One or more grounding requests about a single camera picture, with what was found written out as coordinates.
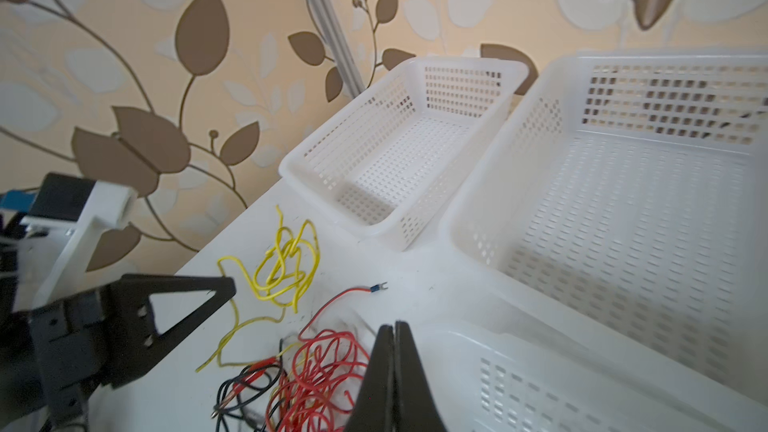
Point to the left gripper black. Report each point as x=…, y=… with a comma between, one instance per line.
x=60, y=354

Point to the front white plastic basket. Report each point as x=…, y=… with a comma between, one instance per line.
x=487, y=381

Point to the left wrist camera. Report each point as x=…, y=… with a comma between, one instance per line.
x=49, y=236

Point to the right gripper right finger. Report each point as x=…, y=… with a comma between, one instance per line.
x=414, y=409

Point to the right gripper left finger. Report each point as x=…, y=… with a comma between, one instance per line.
x=374, y=410

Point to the back left white basket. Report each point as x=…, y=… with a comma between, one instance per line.
x=382, y=166

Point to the back middle white basket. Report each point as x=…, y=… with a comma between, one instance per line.
x=624, y=201

